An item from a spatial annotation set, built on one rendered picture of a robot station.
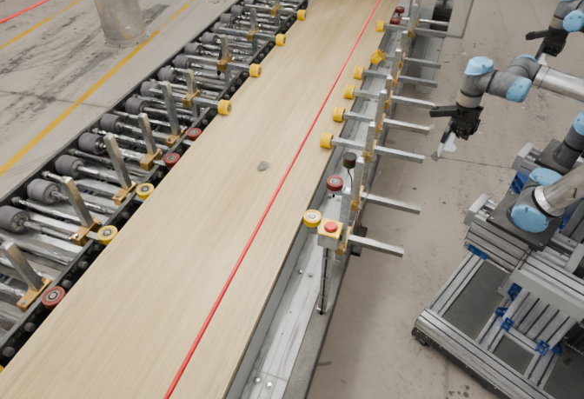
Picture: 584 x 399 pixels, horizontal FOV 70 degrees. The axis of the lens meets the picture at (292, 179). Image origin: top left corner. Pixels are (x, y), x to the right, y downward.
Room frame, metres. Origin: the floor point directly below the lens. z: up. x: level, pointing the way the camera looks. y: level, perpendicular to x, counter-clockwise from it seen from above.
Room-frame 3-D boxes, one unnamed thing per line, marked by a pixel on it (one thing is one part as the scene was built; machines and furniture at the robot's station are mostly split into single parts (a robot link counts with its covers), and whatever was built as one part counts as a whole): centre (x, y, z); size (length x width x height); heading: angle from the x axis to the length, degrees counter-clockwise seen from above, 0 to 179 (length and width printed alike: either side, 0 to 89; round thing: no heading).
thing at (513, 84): (1.15, -0.68, 1.61); 0.11 x 0.11 x 0.08; 53
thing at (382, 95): (1.86, -0.46, 0.93); 0.04 x 0.04 x 0.48; 71
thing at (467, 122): (1.19, -0.59, 1.46); 0.09 x 0.08 x 0.12; 46
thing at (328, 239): (0.91, -0.13, 1.18); 0.07 x 0.07 x 0.08; 71
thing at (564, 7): (1.80, -1.17, 1.62); 0.09 x 0.08 x 0.11; 39
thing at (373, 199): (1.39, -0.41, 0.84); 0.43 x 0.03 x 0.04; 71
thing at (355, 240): (1.17, -0.28, 0.82); 0.44 x 0.03 x 0.04; 71
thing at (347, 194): (1.15, -0.22, 0.92); 0.04 x 0.04 x 0.48; 71
